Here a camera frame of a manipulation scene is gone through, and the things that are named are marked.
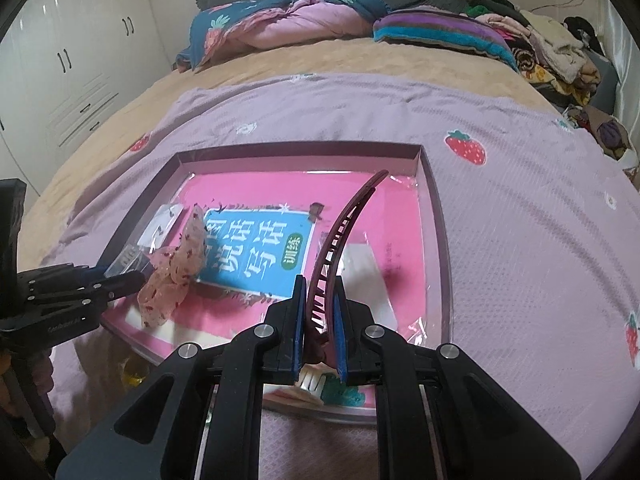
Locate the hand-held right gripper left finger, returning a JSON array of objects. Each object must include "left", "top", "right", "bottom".
[{"left": 55, "top": 275, "right": 307, "bottom": 480}]

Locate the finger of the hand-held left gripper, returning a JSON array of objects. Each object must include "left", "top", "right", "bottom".
[
  {"left": 22, "top": 265, "right": 109, "bottom": 291},
  {"left": 27, "top": 270, "right": 147, "bottom": 314}
]

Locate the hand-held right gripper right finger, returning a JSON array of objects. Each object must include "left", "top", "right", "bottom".
[{"left": 334, "top": 287, "right": 577, "bottom": 480}]

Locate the grey hairpin card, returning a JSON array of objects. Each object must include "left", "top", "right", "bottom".
[{"left": 105, "top": 244, "right": 148, "bottom": 278}]

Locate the white card packet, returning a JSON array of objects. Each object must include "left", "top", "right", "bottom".
[{"left": 345, "top": 242, "right": 398, "bottom": 331}]

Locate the maroon banana hair clip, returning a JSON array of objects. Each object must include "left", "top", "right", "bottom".
[{"left": 304, "top": 170, "right": 390, "bottom": 361}]

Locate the dotted tulle bow hair clip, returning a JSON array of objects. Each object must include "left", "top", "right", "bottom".
[{"left": 137, "top": 205, "right": 208, "bottom": 328}]

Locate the white earring card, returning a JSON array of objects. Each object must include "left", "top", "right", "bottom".
[{"left": 140, "top": 202, "right": 186, "bottom": 256}]

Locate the shallow brown cardboard box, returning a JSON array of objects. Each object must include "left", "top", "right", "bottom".
[{"left": 97, "top": 142, "right": 453, "bottom": 426}]

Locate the yellow hair clip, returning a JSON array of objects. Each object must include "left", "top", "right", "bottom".
[{"left": 122, "top": 357, "right": 151, "bottom": 386}]

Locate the pink book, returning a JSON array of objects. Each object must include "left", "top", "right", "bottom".
[{"left": 107, "top": 170, "right": 431, "bottom": 421}]

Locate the purple printed blanket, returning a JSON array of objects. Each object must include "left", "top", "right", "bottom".
[{"left": 37, "top": 72, "right": 640, "bottom": 480}]

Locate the white wardrobe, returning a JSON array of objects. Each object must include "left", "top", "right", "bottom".
[{"left": 0, "top": 0, "right": 173, "bottom": 196}]

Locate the beige bedsheet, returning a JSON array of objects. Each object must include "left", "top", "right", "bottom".
[{"left": 25, "top": 35, "right": 566, "bottom": 281}]

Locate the navy floral pink quilt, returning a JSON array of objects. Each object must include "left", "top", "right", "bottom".
[{"left": 175, "top": 0, "right": 391, "bottom": 73}]

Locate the striped blanket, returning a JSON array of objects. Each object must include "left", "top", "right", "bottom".
[{"left": 372, "top": 7, "right": 521, "bottom": 71}]

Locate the pile of clothes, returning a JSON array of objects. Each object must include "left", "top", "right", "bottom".
[{"left": 462, "top": 0, "right": 640, "bottom": 171}]

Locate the white striped curtain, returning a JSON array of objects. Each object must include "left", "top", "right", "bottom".
[{"left": 595, "top": 0, "right": 640, "bottom": 91}]

